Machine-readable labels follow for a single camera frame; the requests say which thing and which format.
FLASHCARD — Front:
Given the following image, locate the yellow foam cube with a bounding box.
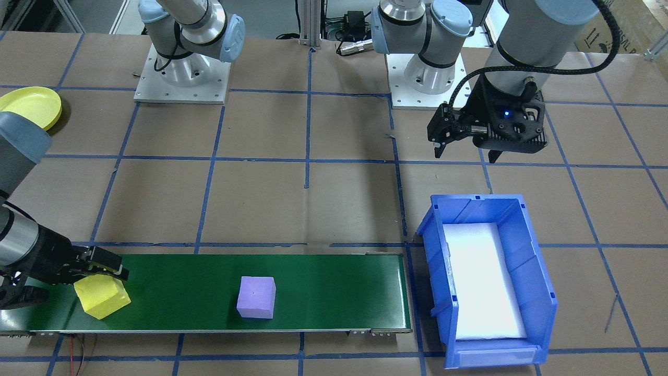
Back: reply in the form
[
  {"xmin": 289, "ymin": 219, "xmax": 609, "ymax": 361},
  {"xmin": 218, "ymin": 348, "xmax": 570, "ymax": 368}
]
[{"xmin": 73, "ymin": 274, "xmax": 132, "ymax": 321}]

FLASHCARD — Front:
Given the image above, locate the purple foam cube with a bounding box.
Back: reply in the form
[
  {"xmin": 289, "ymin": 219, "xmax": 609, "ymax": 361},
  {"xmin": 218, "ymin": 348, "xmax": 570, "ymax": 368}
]
[{"xmin": 236, "ymin": 276, "xmax": 276, "ymax": 320}]

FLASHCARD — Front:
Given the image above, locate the yellow plate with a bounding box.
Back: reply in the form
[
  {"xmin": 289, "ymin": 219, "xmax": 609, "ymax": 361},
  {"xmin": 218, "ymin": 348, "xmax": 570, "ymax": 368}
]
[{"xmin": 0, "ymin": 86, "xmax": 63, "ymax": 132}]

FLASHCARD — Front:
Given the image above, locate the green conveyor belt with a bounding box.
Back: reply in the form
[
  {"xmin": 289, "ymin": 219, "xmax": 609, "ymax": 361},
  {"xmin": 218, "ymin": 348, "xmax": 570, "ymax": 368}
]
[{"xmin": 0, "ymin": 241, "xmax": 413, "ymax": 337}]

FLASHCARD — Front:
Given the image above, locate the silver cylindrical connector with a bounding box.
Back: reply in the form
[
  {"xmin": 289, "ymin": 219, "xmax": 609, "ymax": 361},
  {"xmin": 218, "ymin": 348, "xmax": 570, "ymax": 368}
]
[{"xmin": 337, "ymin": 39, "xmax": 374, "ymax": 56}]

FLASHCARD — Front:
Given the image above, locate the white foam pad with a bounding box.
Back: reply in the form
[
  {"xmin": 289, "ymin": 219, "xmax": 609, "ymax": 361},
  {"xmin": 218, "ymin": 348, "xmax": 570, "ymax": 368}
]
[{"xmin": 444, "ymin": 223, "xmax": 528, "ymax": 341}]

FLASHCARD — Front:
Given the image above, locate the blue plastic storage bin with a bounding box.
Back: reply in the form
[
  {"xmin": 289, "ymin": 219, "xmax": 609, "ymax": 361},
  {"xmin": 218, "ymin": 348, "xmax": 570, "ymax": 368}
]
[{"xmin": 416, "ymin": 194, "xmax": 558, "ymax": 370}]

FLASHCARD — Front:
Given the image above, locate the brown cardboard box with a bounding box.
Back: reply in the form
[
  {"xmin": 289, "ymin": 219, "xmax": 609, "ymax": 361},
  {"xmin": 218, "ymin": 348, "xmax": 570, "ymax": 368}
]
[{"xmin": 577, "ymin": 0, "xmax": 668, "ymax": 55}]

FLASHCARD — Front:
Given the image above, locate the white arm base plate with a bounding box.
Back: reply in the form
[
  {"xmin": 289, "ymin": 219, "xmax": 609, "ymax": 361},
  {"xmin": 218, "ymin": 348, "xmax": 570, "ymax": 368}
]
[
  {"xmin": 387, "ymin": 51, "xmax": 476, "ymax": 111},
  {"xmin": 134, "ymin": 43, "xmax": 230, "ymax": 104}
]

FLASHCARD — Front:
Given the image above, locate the thin red wire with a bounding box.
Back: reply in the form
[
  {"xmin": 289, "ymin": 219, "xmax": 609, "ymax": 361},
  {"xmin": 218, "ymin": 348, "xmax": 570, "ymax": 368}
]
[{"xmin": 69, "ymin": 334, "xmax": 87, "ymax": 376}]

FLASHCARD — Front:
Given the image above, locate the black braided cable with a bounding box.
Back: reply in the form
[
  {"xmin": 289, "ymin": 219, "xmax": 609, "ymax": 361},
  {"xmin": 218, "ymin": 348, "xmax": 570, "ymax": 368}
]
[{"xmin": 450, "ymin": 0, "xmax": 627, "ymax": 113}]

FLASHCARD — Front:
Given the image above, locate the aluminium profile post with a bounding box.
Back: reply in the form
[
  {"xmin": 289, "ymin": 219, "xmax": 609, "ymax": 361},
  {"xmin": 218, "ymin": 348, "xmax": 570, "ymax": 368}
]
[{"xmin": 299, "ymin": 0, "xmax": 324, "ymax": 49}]

